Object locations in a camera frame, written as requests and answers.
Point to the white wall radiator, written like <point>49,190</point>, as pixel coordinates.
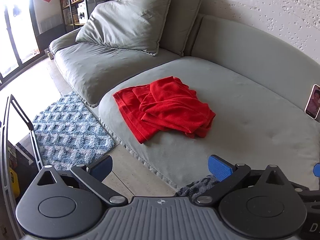
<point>50,23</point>

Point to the red garment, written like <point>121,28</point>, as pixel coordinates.
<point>165,107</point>

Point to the blue patterned rug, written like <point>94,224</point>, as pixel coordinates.
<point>70,135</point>

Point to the white appliance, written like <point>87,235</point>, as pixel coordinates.
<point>82,13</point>

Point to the glass balcony door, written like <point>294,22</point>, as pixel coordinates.
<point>15,42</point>

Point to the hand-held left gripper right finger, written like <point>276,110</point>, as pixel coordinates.
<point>220,167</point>

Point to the black curved metal frame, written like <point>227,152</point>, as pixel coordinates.
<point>5,155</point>

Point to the grey sofa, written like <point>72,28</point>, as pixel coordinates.
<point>250,105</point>

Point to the dark grey fuzzy mat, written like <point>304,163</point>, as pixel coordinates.
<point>197,187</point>

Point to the smartphone in white case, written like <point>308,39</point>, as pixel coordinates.
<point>313,105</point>

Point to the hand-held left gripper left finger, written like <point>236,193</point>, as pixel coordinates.
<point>101,167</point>

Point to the large grey pillow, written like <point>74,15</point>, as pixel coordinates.
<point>125,20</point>
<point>186,17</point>

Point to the yellow object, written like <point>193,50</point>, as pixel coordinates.
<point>14,185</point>

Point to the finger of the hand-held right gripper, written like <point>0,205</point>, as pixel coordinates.
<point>317,170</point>

